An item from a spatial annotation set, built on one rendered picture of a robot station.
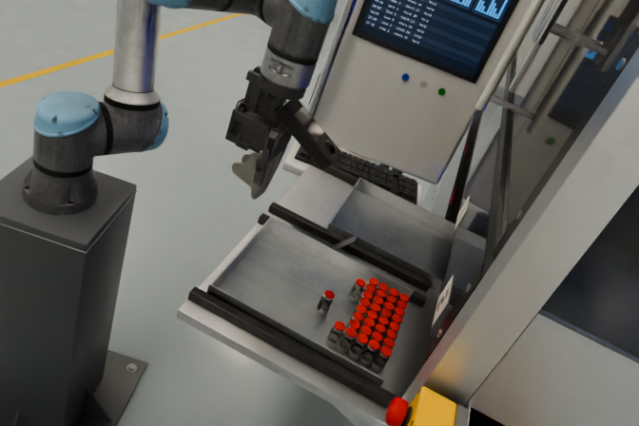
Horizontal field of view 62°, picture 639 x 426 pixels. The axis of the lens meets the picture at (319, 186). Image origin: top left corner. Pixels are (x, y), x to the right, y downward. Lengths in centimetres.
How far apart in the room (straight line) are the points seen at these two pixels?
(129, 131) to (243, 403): 109
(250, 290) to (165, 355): 102
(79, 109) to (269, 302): 54
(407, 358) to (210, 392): 103
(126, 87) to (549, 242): 87
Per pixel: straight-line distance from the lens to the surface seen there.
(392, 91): 169
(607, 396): 81
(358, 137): 175
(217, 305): 95
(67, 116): 114
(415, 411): 78
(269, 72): 76
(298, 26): 73
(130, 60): 117
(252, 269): 106
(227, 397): 195
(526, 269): 69
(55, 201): 123
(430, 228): 142
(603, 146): 63
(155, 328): 207
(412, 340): 108
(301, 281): 107
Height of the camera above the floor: 159
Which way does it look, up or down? 31 degrees down
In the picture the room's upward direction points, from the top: 22 degrees clockwise
